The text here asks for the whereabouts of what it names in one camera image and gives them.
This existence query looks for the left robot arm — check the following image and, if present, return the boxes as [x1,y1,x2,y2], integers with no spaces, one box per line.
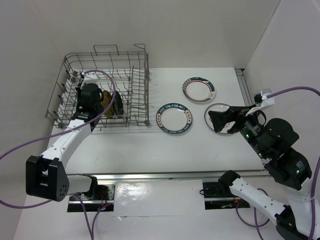
[26,83,104,202]

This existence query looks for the white plate teal lettered rim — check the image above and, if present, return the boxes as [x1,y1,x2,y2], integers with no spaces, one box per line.
[155,102,193,135]

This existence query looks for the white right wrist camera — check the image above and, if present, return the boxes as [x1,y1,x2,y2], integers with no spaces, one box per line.
[245,88,275,117]

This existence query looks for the black round plate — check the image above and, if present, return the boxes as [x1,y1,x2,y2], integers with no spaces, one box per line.
[113,91,124,119]

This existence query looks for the silver aluminium side rail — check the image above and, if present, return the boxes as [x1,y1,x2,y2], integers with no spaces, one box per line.
[234,68,254,106]

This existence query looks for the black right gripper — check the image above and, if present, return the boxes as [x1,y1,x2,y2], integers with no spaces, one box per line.
[206,102,267,157]

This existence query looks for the silver aluminium front rail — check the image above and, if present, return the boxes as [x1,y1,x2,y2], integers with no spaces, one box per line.
[38,169,270,183]

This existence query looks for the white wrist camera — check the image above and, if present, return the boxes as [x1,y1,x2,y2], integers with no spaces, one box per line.
[80,72,98,89]
[245,88,275,117]

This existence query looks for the white plate red characters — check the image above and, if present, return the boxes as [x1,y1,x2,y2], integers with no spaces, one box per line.
[203,102,238,136]

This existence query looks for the white plate teal red rim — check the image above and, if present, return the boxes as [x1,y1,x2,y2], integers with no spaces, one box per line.
[182,77,216,104]

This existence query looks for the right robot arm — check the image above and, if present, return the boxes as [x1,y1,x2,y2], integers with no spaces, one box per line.
[208,106,320,240]

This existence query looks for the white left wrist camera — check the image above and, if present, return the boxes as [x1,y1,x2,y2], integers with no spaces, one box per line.
[80,72,98,89]

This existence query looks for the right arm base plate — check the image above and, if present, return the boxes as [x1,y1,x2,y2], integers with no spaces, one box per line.
[199,182,250,210]

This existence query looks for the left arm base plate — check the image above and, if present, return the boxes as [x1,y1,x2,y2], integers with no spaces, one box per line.
[67,182,116,213]

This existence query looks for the grey wire dish rack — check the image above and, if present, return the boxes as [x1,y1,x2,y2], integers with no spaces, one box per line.
[44,44,150,130]

